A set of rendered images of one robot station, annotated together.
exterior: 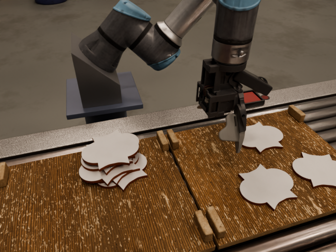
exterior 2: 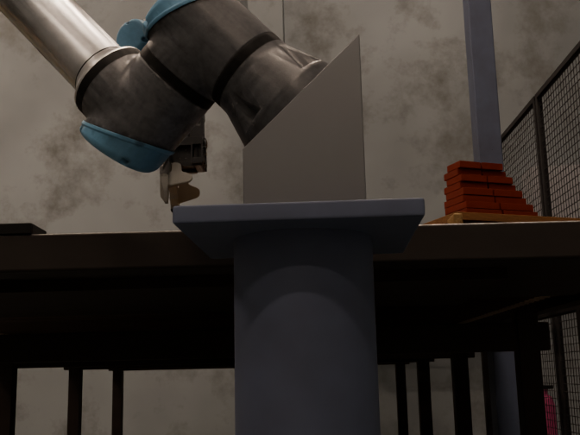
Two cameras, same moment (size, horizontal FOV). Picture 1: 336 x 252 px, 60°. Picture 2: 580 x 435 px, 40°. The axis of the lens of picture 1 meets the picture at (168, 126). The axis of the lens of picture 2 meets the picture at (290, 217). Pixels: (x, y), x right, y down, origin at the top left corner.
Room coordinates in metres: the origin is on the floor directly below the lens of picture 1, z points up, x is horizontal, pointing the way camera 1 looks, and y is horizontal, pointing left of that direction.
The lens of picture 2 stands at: (1.90, 0.54, 0.69)
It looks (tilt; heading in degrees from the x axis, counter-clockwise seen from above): 11 degrees up; 198
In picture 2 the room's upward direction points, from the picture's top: 1 degrees counter-clockwise
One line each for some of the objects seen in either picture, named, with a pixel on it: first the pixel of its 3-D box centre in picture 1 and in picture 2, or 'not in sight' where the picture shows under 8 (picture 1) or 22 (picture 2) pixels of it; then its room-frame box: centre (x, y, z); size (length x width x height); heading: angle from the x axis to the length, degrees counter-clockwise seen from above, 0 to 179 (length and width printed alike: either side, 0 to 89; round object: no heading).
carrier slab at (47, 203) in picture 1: (95, 204); not in sight; (0.40, 0.16, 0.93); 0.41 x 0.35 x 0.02; 108
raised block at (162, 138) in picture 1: (162, 140); not in sight; (0.59, 0.01, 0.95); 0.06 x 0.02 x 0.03; 18
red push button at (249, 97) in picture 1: (248, 98); not in sight; (0.84, -0.27, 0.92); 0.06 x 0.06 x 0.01; 18
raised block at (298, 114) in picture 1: (296, 113); not in sight; (0.71, -0.38, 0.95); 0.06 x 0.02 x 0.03; 18
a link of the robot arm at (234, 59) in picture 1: (231, 49); not in sight; (0.55, -0.13, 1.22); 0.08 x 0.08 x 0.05
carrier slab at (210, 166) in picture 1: (262, 162); not in sight; (0.53, -0.24, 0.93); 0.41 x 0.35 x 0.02; 108
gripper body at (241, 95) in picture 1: (222, 85); (182, 141); (0.55, -0.12, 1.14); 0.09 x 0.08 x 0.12; 108
